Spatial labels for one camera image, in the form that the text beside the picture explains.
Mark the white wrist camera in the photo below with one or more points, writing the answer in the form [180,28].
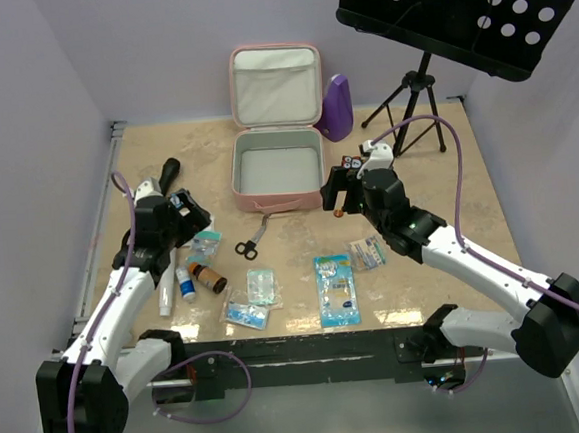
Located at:
[148,187]
[375,156]

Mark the pink medicine kit case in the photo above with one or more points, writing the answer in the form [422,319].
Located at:
[277,158]

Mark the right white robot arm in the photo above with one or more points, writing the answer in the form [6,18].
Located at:
[539,317]

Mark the white tube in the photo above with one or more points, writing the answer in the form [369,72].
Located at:
[166,287]

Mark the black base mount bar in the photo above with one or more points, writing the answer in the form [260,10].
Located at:
[397,354]

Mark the owl pattern block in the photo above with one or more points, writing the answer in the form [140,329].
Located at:
[352,162]

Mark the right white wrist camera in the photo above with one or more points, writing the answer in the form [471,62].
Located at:
[375,156]

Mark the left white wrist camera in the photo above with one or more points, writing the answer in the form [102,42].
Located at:
[148,187]

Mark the black music stand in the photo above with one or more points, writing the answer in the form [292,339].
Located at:
[503,38]

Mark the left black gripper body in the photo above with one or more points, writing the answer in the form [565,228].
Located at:
[184,227]

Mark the bandage packet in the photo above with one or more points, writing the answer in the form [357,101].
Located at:
[366,254]

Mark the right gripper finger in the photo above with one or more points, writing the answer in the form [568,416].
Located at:
[329,194]
[340,175]

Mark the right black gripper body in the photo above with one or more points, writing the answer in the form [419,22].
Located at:
[354,199]

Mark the white gauze packet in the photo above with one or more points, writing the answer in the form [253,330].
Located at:
[205,228]

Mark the large blue packet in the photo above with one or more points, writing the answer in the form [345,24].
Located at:
[336,291]

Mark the white blue small bottle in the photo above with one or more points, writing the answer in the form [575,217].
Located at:
[186,286]

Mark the brown medicine bottle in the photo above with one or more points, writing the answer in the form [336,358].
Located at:
[208,277]

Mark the black microphone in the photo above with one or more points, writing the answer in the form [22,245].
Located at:
[170,171]

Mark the teal blister pack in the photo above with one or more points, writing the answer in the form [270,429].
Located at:
[261,287]

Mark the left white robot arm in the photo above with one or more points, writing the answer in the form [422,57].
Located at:
[89,389]

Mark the blue white sachet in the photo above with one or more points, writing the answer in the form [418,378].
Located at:
[250,316]

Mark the teal topped zip bag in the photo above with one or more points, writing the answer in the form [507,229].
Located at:
[203,247]

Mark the purple metronome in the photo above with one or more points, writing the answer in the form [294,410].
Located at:
[336,121]

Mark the black handled scissors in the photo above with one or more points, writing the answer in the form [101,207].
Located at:
[248,249]

